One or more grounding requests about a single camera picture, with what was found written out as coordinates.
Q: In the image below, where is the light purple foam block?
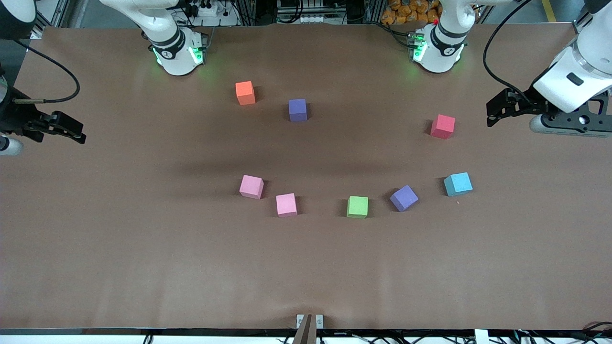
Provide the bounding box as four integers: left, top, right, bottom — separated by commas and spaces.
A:
390, 185, 419, 212

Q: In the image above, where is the green foam block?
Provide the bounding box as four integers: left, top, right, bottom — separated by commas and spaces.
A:
347, 196, 369, 219

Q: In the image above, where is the pink foam block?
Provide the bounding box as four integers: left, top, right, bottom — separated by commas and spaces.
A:
276, 193, 298, 218
239, 175, 264, 200

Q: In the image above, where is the indigo blue foam block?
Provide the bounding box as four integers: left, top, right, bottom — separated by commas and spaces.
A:
288, 99, 307, 122

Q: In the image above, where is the red foam block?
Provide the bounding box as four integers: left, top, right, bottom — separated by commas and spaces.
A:
430, 114, 456, 140

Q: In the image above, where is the cyan foam block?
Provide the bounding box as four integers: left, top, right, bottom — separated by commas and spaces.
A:
443, 172, 473, 197

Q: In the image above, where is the bag of orange fruit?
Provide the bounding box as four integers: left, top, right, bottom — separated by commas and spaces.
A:
382, 0, 443, 25

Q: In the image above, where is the orange foam block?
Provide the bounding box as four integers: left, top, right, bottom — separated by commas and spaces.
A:
235, 81, 256, 106

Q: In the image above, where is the white power strip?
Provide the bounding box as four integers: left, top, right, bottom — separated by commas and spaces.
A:
190, 2, 231, 18

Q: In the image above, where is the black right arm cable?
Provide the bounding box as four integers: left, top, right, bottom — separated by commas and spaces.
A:
13, 38, 81, 104

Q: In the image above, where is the aluminium frame post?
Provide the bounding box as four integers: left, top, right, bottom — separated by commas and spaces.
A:
33, 0, 79, 29
571, 7, 593, 34

